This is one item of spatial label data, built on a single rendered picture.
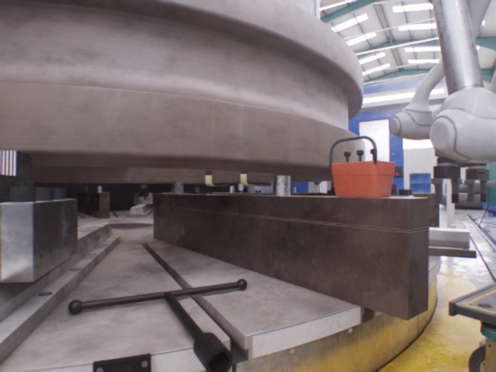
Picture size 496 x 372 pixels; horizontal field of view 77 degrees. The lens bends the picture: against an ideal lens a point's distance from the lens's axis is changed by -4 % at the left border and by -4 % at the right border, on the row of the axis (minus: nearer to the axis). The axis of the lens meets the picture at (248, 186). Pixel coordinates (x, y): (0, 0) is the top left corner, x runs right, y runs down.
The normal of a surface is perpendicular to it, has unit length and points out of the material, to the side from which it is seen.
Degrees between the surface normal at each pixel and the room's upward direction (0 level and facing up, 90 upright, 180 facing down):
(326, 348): 90
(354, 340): 90
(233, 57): 90
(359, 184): 97
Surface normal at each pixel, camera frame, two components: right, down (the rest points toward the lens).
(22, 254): 0.24, -0.01
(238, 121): 0.52, -0.01
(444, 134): -0.99, 0.10
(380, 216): -0.81, -0.01
